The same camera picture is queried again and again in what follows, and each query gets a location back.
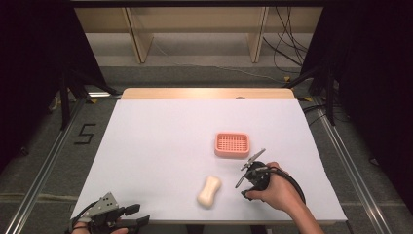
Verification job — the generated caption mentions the light wooden shelf unit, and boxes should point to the light wooden shelf unit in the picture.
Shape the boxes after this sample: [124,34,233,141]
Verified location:
[74,6,324,64]

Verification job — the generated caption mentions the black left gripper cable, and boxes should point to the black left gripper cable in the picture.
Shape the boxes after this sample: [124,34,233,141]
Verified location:
[65,200,99,234]

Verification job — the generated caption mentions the person's left hand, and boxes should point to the person's left hand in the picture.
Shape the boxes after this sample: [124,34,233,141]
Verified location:
[70,222,130,234]

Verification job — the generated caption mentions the wooden table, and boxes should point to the wooden table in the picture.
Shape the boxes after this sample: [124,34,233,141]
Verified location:
[120,87,296,100]

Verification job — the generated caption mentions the black metal stand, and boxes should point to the black metal stand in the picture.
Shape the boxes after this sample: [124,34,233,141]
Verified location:
[56,66,122,132]
[282,63,338,127]

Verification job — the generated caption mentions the bundle of black floor cables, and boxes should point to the bundle of black floor cables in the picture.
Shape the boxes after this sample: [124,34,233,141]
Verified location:
[262,6,310,75]

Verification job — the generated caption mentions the person's right hand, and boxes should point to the person's right hand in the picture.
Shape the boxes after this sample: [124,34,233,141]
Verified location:
[245,161,307,215]

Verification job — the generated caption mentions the thin white floor cable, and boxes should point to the thin white floor cable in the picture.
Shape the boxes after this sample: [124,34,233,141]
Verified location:
[151,40,287,85]

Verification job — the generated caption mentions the white table cover sheet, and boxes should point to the white table cover sheet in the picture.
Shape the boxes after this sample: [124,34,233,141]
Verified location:
[70,98,349,225]

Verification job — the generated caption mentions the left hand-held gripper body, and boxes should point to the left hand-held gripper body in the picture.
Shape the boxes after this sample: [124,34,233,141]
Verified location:
[77,192,139,234]

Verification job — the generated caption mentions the black curtain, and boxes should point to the black curtain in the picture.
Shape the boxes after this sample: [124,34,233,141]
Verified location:
[0,0,108,174]
[298,0,413,209]

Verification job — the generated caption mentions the aluminium floor rail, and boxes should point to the aluminium floor rail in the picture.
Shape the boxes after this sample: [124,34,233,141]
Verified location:
[3,97,86,234]
[312,97,394,234]

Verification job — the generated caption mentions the cream soap bar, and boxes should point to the cream soap bar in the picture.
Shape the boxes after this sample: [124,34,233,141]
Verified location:
[196,175,223,210]

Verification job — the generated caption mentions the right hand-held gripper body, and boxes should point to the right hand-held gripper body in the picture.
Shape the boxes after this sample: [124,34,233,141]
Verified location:
[235,148,273,193]

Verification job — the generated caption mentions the pink soap dish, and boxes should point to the pink soap dish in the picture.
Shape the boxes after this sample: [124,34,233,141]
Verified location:
[213,131,251,160]

